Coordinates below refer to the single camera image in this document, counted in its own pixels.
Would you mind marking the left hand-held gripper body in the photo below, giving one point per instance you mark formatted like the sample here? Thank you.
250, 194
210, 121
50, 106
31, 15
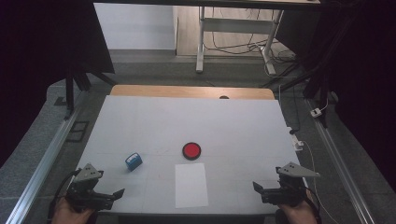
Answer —
88, 199

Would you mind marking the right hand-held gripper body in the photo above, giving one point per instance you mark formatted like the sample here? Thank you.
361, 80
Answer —
289, 194

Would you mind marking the blue stamp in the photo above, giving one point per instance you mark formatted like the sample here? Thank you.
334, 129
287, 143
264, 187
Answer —
134, 161

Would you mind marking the round red ink pad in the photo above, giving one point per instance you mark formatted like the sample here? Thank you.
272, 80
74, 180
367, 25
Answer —
191, 151

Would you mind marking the person's right hand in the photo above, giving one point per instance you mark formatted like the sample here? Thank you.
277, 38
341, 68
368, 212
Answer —
300, 214

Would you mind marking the person's left hand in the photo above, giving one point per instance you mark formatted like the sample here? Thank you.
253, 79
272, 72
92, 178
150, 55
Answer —
67, 214

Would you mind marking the white paper sheet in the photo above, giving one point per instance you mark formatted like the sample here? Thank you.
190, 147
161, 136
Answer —
191, 186

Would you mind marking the small white adapter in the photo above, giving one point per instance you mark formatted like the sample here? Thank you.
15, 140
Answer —
316, 112

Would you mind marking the white table cover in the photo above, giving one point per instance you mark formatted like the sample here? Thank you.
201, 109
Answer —
193, 124

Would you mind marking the black tripod stand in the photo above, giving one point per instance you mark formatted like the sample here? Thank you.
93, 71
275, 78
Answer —
70, 90

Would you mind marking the wooden table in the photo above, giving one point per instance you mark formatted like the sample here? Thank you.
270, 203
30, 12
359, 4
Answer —
174, 91

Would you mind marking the black metal stand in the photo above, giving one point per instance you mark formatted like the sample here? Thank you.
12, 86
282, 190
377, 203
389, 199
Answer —
317, 81

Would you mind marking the black curtain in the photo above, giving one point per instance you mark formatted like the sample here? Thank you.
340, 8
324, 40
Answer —
367, 77
46, 46

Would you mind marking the aluminium rail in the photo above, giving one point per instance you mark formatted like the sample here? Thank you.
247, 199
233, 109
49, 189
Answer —
339, 168
43, 168

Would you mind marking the black floor frame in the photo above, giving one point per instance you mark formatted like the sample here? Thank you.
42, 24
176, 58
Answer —
77, 131

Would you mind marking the white desk frame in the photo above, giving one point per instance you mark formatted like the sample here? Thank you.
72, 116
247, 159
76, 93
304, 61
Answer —
236, 25

